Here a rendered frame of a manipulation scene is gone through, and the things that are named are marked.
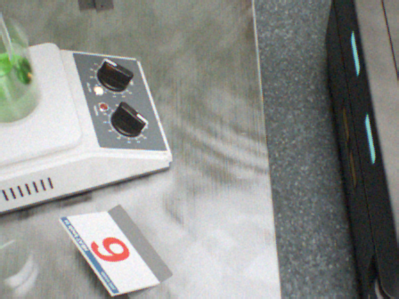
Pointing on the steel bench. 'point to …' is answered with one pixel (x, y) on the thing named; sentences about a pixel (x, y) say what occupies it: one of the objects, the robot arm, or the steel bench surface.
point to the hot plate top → (46, 125)
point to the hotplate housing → (77, 159)
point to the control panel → (150, 136)
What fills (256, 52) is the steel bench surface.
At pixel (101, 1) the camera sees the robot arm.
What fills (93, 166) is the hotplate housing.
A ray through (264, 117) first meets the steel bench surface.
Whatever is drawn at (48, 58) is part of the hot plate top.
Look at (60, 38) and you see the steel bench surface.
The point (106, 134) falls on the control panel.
